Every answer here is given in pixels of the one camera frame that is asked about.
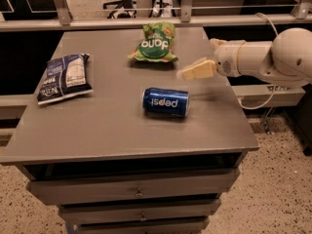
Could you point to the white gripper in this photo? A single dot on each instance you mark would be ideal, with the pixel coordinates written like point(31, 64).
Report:
point(226, 58)

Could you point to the green rice chip bag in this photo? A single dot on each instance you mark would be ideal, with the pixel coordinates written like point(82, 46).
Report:
point(158, 43)

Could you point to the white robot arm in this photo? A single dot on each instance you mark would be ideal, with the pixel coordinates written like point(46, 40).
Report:
point(285, 61)

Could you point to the blue chip bag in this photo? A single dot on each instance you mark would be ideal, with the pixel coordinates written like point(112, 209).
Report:
point(65, 78)

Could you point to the blue pepsi can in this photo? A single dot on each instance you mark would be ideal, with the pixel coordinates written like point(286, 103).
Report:
point(172, 102)

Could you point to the grey metal railing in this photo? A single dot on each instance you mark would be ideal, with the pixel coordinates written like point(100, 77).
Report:
point(38, 15)

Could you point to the black office chair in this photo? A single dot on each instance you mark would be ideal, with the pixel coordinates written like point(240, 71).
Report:
point(124, 9)

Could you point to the grey drawer cabinet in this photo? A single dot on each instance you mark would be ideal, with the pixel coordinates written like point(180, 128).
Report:
point(110, 166)

